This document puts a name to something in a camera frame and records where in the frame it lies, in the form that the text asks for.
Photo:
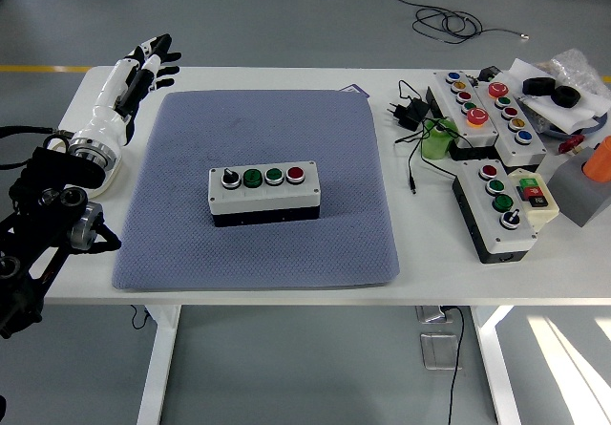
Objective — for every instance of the grey under-table socket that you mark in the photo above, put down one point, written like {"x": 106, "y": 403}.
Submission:
{"x": 429, "y": 314}

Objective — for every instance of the red knob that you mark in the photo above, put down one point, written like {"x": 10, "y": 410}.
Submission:
{"x": 570, "y": 145}

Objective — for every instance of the white foam sheet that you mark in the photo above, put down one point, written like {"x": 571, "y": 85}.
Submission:
{"x": 582, "y": 112}

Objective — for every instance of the metal floor socket box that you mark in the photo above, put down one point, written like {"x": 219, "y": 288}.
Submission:
{"x": 436, "y": 351}

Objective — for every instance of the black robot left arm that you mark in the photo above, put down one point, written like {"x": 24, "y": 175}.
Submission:
{"x": 48, "y": 167}

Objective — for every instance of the white table leg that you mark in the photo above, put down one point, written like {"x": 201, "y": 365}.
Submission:
{"x": 496, "y": 372}
{"x": 160, "y": 372}

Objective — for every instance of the cream green-red switch box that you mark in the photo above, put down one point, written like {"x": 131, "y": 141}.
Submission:
{"x": 546, "y": 212}

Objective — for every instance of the blue-grey textured mat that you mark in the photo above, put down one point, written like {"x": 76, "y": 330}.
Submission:
{"x": 334, "y": 253}

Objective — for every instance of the orange cylinder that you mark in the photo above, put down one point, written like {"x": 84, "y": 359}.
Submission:
{"x": 599, "y": 162}

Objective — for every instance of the five-button box, red-orange mushroom button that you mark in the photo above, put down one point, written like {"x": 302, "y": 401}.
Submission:
{"x": 448, "y": 95}

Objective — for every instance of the blue plate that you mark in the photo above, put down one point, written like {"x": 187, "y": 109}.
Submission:
{"x": 556, "y": 131}

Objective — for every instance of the five-button box, red mushroom button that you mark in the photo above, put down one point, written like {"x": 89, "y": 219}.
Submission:
{"x": 527, "y": 155}

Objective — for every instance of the grey block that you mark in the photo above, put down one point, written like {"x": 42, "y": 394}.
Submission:
{"x": 573, "y": 191}

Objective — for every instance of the black power adapter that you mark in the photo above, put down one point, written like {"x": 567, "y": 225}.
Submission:
{"x": 411, "y": 112}

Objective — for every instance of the small black device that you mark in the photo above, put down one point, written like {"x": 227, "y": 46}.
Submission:
{"x": 489, "y": 74}

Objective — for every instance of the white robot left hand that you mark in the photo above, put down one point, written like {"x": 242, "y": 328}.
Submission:
{"x": 107, "y": 110}

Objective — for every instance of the four-button control box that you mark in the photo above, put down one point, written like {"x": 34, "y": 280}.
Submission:
{"x": 477, "y": 196}
{"x": 267, "y": 196}

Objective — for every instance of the green plastic cylinder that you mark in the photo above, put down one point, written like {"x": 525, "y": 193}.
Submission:
{"x": 434, "y": 145}

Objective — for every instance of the clear bubble wrap bag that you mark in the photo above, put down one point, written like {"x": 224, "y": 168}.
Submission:
{"x": 573, "y": 64}

